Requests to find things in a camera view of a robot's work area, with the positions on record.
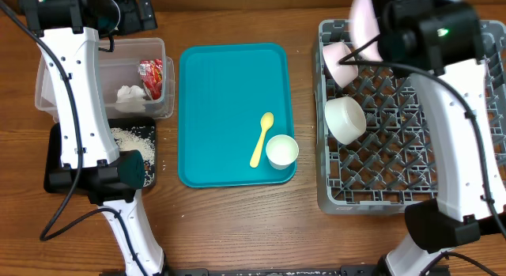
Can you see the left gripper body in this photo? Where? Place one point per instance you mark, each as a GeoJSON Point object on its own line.
{"type": "Point", "coordinates": [124, 17]}

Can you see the red snack wrapper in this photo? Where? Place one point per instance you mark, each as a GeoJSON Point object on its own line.
{"type": "Point", "coordinates": [151, 74]}

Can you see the white napkin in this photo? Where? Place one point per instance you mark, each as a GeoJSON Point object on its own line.
{"type": "Point", "coordinates": [130, 99]}

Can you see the yellow plastic spoon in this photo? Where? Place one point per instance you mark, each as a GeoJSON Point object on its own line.
{"type": "Point", "coordinates": [266, 122]}

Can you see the white cup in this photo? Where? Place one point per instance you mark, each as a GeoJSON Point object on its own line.
{"type": "Point", "coordinates": [281, 151]}

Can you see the pink bowl with rice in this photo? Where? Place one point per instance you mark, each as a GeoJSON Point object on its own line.
{"type": "Point", "coordinates": [342, 74]}

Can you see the large white plate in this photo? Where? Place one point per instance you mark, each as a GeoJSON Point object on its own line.
{"type": "Point", "coordinates": [363, 26]}

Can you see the white bowl with food scraps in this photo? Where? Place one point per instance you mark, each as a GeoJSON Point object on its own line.
{"type": "Point", "coordinates": [345, 119]}

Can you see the grey dishwasher rack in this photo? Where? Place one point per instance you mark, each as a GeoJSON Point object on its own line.
{"type": "Point", "coordinates": [392, 164]}

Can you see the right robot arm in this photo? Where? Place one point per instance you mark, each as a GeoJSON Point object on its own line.
{"type": "Point", "coordinates": [437, 45]}

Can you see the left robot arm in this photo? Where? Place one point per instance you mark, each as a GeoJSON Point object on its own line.
{"type": "Point", "coordinates": [68, 33]}

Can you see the clear plastic bin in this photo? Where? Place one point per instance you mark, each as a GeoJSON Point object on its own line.
{"type": "Point", "coordinates": [120, 68]}

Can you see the black tray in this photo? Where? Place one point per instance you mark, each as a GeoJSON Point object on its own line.
{"type": "Point", "coordinates": [53, 162]}

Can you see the spilled rice pile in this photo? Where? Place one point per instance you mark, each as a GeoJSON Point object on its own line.
{"type": "Point", "coordinates": [142, 139]}

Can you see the teal serving tray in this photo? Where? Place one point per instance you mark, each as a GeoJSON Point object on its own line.
{"type": "Point", "coordinates": [224, 90]}

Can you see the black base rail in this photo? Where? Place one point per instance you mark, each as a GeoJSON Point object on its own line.
{"type": "Point", "coordinates": [354, 270]}

